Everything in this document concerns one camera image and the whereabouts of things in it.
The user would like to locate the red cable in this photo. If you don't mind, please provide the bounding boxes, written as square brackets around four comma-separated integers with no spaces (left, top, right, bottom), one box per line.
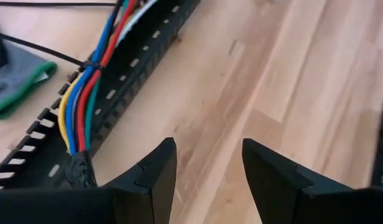
[76,0,138,152]

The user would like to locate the blue cable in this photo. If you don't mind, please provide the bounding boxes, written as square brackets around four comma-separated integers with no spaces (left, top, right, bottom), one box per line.
[65,9,118,155]

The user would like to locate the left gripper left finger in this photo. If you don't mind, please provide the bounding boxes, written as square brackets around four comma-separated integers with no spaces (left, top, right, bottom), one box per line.
[0,138,178,224]

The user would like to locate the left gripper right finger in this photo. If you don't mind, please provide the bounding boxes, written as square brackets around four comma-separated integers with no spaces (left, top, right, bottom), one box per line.
[242,138,383,224]

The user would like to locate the green cable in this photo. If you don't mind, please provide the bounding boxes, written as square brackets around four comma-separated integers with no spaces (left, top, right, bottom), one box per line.
[85,0,130,150]

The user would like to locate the black slotted cable duct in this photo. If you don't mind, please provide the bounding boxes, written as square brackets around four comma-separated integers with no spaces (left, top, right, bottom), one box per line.
[0,0,202,191]

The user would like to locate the black tape cable wrap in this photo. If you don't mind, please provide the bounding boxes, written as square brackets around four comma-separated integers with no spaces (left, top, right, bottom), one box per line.
[64,150,98,190]

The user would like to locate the black glove green cuff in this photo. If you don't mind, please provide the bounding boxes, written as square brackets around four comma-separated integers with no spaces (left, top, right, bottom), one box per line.
[0,23,58,121]

